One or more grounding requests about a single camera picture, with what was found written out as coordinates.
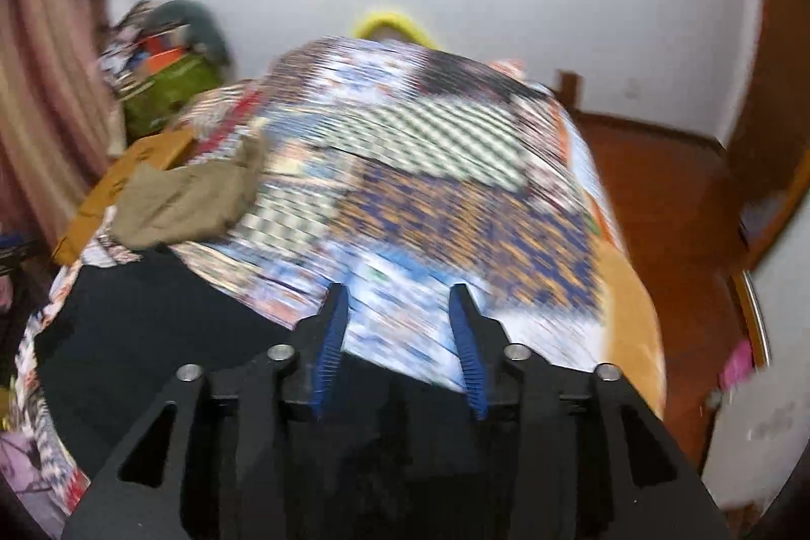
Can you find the black pants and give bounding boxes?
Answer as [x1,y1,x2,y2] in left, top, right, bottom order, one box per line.
[33,245,508,540]

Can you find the patchwork patterned bedspread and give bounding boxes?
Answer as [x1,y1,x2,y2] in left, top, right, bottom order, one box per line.
[12,38,618,517]

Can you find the khaki folded pants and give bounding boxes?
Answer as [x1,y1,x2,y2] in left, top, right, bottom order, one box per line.
[108,136,266,251]

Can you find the wooden lap desk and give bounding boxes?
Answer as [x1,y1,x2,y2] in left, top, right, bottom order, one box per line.
[51,129,195,266]

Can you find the pink slipper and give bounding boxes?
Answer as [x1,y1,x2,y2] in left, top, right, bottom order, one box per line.
[718,340,755,392]

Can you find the white wardrobe door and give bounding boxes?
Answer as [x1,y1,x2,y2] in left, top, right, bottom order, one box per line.
[702,211,808,510]

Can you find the yellow foam tube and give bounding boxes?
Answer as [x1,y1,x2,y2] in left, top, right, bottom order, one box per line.
[351,11,438,49]

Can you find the pink gold striped curtain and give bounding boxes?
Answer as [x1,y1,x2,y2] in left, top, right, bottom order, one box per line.
[2,0,115,246]

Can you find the wooden bed post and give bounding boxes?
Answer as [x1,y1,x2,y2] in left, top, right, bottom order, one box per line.
[555,70,582,110]

